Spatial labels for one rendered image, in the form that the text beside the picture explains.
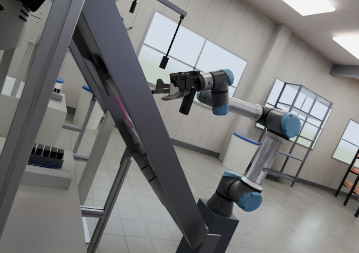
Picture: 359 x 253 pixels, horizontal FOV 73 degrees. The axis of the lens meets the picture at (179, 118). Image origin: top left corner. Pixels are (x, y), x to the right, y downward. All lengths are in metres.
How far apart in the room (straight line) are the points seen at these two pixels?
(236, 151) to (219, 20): 2.64
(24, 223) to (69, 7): 0.55
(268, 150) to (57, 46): 1.07
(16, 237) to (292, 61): 6.26
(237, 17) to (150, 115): 5.05
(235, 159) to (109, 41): 4.80
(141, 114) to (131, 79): 0.08
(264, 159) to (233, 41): 4.33
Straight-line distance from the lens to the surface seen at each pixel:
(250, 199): 1.29
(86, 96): 3.95
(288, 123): 1.26
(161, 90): 1.00
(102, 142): 1.55
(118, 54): 0.50
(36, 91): 0.46
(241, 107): 1.26
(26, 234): 0.76
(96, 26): 0.49
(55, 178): 0.94
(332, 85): 7.72
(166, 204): 0.93
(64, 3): 0.45
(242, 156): 5.16
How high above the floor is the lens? 1.08
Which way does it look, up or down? 6 degrees down
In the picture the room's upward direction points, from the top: 23 degrees clockwise
